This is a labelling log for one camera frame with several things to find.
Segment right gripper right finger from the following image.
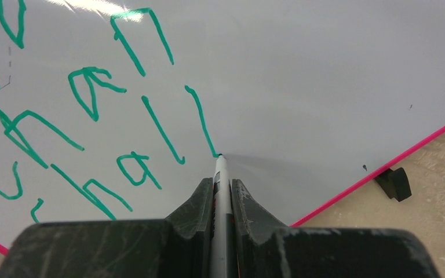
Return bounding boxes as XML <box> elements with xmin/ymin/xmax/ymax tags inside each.
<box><xmin>231</xmin><ymin>179</ymin><xmax>439</xmax><ymax>277</ymax></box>

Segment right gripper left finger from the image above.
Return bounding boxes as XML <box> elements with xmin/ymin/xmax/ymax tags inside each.
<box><xmin>0</xmin><ymin>178</ymin><xmax>213</xmax><ymax>277</ymax></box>

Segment green white marker pen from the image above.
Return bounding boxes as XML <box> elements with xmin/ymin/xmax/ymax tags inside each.
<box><xmin>209</xmin><ymin>154</ymin><xmax>237</xmax><ymax>277</ymax></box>

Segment red-framed whiteboard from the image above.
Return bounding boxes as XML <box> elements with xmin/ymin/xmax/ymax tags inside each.
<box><xmin>0</xmin><ymin>1</ymin><xmax>445</xmax><ymax>254</ymax></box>

